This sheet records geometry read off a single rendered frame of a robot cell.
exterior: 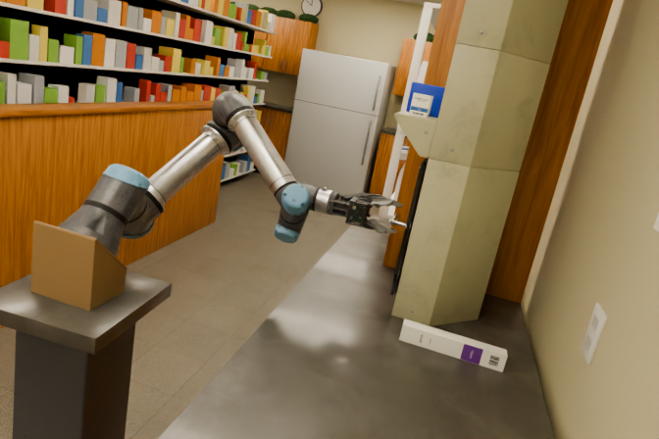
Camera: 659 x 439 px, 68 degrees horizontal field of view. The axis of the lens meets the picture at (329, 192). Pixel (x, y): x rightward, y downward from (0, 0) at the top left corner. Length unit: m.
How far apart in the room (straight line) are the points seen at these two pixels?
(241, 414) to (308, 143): 5.70
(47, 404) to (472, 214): 1.19
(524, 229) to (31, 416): 1.52
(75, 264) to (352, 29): 6.18
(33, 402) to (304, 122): 5.47
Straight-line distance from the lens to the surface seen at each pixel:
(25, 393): 1.51
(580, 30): 1.73
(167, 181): 1.51
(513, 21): 1.35
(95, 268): 1.27
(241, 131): 1.44
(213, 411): 1.02
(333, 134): 6.44
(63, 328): 1.26
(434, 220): 1.37
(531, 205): 1.74
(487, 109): 1.33
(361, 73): 6.35
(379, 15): 7.07
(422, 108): 1.39
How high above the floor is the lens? 1.59
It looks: 14 degrees down
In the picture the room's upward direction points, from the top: 11 degrees clockwise
